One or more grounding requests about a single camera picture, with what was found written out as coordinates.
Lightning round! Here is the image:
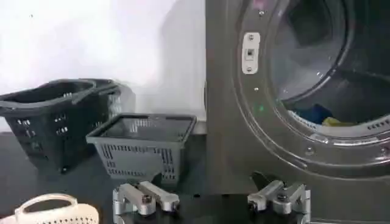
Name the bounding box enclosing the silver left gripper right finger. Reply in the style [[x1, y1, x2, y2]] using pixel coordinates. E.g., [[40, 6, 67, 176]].
[[247, 179, 312, 224]]

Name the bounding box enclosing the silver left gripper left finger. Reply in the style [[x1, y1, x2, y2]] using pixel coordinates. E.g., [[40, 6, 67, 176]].
[[112, 180, 180, 224]]

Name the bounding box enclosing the grey plastic basket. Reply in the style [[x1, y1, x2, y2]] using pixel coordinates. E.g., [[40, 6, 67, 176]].
[[85, 113, 198, 187]]

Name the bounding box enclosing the grey dryer with round opening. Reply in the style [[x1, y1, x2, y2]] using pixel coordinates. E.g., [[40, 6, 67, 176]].
[[205, 0, 390, 224]]

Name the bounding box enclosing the white perforated laundry basket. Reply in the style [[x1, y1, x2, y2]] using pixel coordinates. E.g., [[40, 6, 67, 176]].
[[0, 193, 101, 224]]

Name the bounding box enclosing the blue garment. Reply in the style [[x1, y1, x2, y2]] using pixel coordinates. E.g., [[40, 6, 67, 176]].
[[294, 103, 335, 125]]

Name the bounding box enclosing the yellow garment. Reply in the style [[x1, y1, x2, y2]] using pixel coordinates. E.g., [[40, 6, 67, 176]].
[[321, 116, 356, 128]]

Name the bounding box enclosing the black plastic basket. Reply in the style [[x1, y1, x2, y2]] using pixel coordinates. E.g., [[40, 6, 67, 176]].
[[48, 77, 137, 128], [0, 79, 104, 175]]

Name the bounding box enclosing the white door latch plate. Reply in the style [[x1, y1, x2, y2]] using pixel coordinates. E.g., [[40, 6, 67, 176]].
[[241, 32, 261, 75]]

